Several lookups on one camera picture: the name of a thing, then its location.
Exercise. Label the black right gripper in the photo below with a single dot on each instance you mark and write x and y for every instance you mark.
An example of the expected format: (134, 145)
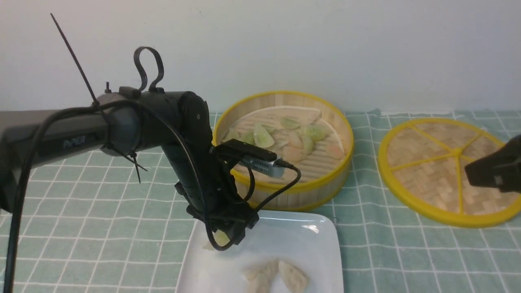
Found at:
(500, 170)

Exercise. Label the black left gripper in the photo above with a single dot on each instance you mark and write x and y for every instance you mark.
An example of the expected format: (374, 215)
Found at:
(232, 219)

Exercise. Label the pink dumpling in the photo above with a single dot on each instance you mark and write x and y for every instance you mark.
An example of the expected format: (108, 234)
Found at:
(334, 151)
(294, 140)
(293, 155)

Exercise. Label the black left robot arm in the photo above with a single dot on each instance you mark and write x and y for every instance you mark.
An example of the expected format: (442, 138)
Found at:
(122, 124)

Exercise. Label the left white dumpling on plate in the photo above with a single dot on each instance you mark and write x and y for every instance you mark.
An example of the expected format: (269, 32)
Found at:
(261, 276)

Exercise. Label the white dumpling on plate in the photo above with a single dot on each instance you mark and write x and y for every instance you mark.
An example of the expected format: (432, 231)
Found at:
(261, 276)
(295, 280)

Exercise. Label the white square plate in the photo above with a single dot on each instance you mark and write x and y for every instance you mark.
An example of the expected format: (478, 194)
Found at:
(307, 240)

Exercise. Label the right white dumpling on plate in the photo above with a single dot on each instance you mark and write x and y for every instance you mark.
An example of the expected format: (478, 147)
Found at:
(295, 280)

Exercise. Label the large green dumpling centre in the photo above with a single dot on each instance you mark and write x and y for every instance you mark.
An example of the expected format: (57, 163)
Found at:
(262, 137)

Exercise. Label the yellow-rimmed woven steamer lid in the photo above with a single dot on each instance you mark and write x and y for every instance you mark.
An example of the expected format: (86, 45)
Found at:
(423, 161)

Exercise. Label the green checkered tablecloth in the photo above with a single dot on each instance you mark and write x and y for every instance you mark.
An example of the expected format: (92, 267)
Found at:
(89, 226)

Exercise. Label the small green dumpling right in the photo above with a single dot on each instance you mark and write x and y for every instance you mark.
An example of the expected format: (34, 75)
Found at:
(307, 144)

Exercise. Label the yellow-rimmed bamboo steamer basket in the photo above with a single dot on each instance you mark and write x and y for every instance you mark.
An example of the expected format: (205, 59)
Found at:
(322, 177)

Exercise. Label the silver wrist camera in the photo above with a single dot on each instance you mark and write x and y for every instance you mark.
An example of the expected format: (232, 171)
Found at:
(235, 152)

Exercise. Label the black cable tie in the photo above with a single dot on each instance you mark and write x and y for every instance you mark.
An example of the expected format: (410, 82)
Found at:
(77, 63)

